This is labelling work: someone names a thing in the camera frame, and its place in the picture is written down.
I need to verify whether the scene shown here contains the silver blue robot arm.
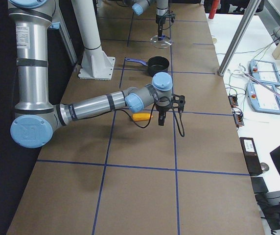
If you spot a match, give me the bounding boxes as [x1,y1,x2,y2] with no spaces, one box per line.
[131,0,169,41]
[8,0,175,148]

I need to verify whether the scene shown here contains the black camera cable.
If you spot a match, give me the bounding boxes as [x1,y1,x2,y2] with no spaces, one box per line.
[115,96,186,138]

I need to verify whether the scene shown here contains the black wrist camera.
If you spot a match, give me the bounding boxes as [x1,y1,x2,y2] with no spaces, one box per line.
[172,94,186,113]
[167,12,176,24]

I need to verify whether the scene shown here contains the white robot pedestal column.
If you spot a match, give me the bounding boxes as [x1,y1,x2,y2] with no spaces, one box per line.
[71,0,116,80]

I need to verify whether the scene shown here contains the dark pot purple handle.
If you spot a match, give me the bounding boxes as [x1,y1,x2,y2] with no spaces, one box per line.
[125,56,170,77]

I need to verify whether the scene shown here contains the red cylinder object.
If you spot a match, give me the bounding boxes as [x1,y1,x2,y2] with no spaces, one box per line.
[208,0,220,20]

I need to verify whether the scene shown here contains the glass pot lid purple knob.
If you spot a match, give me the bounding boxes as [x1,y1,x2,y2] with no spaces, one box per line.
[150,35,172,48]

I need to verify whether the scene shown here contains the far teach pendant tablet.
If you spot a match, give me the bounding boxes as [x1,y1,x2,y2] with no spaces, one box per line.
[249,59,280,87]

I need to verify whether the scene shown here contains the near teach pendant tablet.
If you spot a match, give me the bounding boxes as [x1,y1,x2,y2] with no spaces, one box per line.
[247,82,280,115]

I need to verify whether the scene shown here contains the black flat pad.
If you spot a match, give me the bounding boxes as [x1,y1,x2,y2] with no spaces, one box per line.
[251,177,269,194]

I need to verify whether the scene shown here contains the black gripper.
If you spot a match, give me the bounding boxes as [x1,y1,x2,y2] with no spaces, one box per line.
[155,101,171,126]
[156,15,166,41]

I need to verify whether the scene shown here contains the teach pendant tablet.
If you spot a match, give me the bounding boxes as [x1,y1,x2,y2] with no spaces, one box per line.
[247,82,280,115]
[249,59,280,87]

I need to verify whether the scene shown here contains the black box white label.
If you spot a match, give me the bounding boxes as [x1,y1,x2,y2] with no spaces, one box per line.
[239,137,262,176]

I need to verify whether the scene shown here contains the grey aluminium frame post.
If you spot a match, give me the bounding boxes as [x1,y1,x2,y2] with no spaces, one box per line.
[217,0,261,76]

